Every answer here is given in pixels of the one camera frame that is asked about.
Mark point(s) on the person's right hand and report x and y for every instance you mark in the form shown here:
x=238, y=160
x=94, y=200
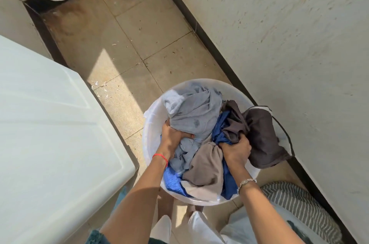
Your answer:
x=237, y=157

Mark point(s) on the person's left hand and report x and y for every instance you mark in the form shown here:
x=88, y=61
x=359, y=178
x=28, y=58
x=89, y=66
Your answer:
x=168, y=143

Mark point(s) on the person's right fingers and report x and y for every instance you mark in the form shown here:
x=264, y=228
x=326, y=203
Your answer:
x=235, y=143

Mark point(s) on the person's left thumb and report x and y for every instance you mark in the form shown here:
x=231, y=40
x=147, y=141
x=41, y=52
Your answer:
x=167, y=125

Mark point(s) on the dark grey garment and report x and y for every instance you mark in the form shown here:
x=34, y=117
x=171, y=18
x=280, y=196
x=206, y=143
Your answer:
x=262, y=134

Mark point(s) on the light blue-grey garment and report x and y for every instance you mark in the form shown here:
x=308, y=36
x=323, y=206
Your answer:
x=193, y=111

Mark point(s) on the person's right forearm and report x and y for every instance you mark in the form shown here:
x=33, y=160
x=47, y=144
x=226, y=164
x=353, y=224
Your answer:
x=265, y=212

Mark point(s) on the person's left forearm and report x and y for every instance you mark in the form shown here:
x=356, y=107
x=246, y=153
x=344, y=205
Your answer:
x=135, y=203

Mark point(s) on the white plastic laundry tub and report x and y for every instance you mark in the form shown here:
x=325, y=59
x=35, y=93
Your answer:
x=151, y=125

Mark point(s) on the bright blue garment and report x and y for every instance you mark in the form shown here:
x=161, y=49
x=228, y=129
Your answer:
x=220, y=125

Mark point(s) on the beige garment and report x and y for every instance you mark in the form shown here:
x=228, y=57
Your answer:
x=206, y=166

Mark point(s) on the grey striped cloth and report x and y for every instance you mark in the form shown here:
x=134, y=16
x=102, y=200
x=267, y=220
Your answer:
x=299, y=206

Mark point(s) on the white trousers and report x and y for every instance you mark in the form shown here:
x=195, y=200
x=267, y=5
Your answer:
x=207, y=230

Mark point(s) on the white washing machine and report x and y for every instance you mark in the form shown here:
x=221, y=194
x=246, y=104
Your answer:
x=49, y=143

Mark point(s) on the teal top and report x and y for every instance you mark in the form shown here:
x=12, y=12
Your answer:
x=96, y=238

